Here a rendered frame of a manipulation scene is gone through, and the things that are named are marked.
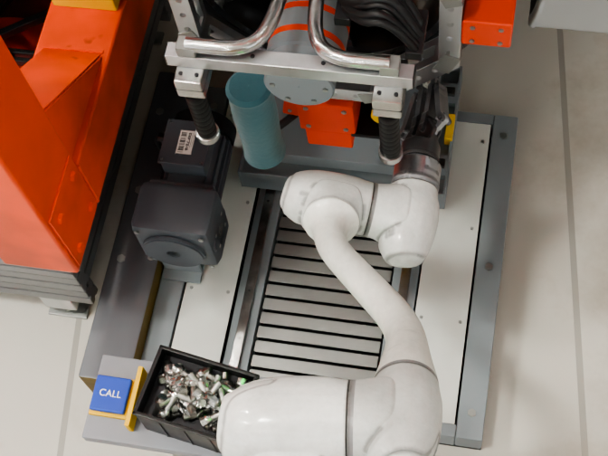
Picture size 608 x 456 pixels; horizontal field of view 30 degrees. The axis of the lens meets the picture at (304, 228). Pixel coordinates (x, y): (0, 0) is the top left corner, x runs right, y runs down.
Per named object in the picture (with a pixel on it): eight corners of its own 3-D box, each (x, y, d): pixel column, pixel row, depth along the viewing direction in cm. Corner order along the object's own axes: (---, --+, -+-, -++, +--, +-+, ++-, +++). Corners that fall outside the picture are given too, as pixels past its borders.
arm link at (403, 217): (448, 182, 209) (378, 167, 209) (437, 259, 203) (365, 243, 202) (435, 206, 219) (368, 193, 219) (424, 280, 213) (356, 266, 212)
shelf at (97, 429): (316, 388, 222) (314, 384, 219) (300, 474, 215) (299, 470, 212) (106, 358, 228) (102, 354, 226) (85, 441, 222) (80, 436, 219)
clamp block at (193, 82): (216, 56, 199) (212, 38, 195) (205, 99, 196) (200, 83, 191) (188, 53, 200) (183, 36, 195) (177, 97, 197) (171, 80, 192)
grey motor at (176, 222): (263, 146, 286) (243, 69, 254) (231, 299, 268) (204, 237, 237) (194, 138, 288) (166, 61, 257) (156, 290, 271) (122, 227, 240)
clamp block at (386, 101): (409, 74, 194) (409, 57, 189) (402, 119, 190) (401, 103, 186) (380, 71, 195) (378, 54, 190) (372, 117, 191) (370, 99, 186)
